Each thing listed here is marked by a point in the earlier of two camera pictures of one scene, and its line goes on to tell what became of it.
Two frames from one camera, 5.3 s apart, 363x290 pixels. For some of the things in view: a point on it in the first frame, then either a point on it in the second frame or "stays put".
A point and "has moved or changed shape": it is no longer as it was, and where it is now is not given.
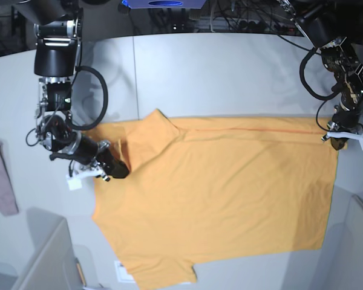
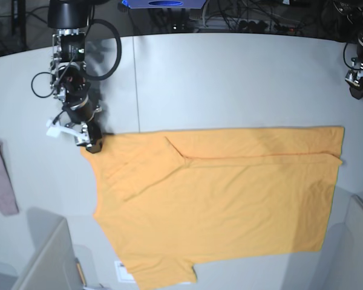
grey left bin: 54,267 stays put
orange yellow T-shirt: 201,191 has moved or changed shape
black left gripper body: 85,153 → 80,110
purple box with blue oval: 164,4 stays put
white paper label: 123,276 stays put
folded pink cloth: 1,194 stays put
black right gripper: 348,121 → 360,63
